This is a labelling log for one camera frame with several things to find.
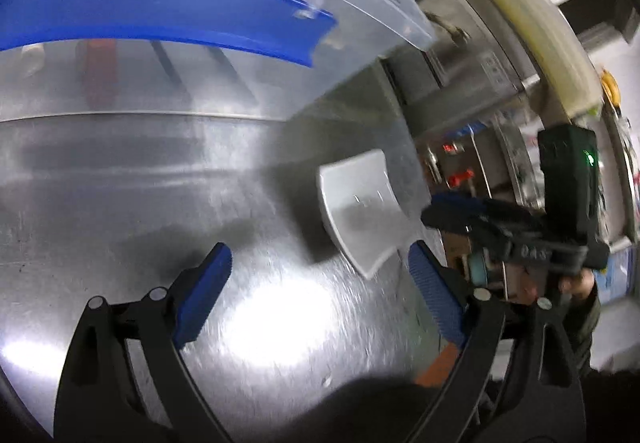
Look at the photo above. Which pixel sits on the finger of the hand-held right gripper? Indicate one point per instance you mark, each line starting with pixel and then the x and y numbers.
pixel 457 213

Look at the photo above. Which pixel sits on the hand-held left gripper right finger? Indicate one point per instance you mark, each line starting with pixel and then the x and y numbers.
pixel 435 293

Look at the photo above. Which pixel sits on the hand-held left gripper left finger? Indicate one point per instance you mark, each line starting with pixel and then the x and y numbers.
pixel 205 293

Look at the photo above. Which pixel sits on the white square dish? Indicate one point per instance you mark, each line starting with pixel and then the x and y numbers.
pixel 360 218

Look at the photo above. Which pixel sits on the person's right forearm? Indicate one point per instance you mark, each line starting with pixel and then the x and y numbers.
pixel 585 328

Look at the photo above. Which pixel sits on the person's right hand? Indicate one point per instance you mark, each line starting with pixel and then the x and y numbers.
pixel 577 285

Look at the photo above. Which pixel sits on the yellow round object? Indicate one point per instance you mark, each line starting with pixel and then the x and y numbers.
pixel 610 85

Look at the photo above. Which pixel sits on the stainless steel appliance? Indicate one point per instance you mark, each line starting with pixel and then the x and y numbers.
pixel 465 73

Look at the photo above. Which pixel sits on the cream plastic board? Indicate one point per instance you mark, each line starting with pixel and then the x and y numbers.
pixel 545 33

